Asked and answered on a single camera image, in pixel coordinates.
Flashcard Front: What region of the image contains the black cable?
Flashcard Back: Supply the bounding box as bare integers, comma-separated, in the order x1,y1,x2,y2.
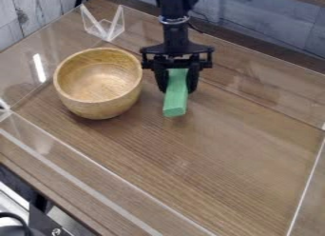
0,212,36,236

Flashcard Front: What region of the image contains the clear acrylic corner bracket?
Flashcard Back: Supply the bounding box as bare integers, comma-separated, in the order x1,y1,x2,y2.
80,5,124,42

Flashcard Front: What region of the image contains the wooden bowl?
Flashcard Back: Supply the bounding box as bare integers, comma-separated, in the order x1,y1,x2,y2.
54,48,144,120

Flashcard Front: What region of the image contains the green rectangular block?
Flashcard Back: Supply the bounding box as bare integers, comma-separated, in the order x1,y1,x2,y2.
163,69,188,117

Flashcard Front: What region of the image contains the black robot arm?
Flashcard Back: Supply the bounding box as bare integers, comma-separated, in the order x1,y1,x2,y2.
140,0,215,93

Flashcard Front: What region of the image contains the black metal table frame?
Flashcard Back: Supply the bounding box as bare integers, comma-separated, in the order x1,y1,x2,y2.
0,165,76,236

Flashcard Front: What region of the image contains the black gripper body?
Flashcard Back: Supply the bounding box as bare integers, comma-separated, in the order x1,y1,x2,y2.
140,42,215,69

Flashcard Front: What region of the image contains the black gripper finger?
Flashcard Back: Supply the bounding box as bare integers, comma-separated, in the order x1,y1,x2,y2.
187,63,200,93
153,64,169,92

